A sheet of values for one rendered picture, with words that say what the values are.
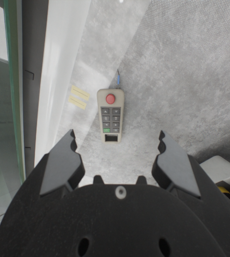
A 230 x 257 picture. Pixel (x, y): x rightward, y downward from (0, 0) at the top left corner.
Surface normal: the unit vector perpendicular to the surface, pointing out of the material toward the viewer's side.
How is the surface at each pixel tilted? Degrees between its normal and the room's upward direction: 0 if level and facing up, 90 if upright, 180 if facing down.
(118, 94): 0
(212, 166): 90
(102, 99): 0
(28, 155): 26
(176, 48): 0
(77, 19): 36
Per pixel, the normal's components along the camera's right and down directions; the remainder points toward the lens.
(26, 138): 0.36, 0.64
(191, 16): 0.00, 0.48
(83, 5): -0.44, 0.19
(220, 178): -0.85, -0.47
